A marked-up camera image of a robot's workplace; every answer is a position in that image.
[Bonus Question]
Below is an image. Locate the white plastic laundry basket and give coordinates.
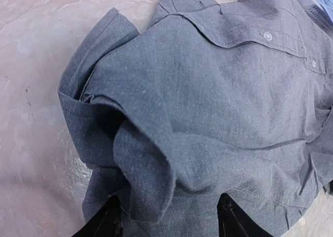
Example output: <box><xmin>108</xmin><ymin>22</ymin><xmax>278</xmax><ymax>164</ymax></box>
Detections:
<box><xmin>297</xmin><ymin>0</ymin><xmax>332</xmax><ymax>37</ymax></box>

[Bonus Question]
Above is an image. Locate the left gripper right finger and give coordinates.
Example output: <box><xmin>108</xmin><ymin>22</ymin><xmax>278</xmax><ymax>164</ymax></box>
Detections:
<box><xmin>217</xmin><ymin>193</ymin><xmax>272</xmax><ymax>237</ymax></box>

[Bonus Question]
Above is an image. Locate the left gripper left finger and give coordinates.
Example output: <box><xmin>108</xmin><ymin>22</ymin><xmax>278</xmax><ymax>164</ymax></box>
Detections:
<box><xmin>72</xmin><ymin>195</ymin><xmax>123</xmax><ymax>237</ymax></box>

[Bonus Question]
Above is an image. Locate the grey long sleeve shirt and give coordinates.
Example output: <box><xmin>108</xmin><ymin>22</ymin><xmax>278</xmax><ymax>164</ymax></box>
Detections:
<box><xmin>58</xmin><ymin>0</ymin><xmax>332</xmax><ymax>236</ymax></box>

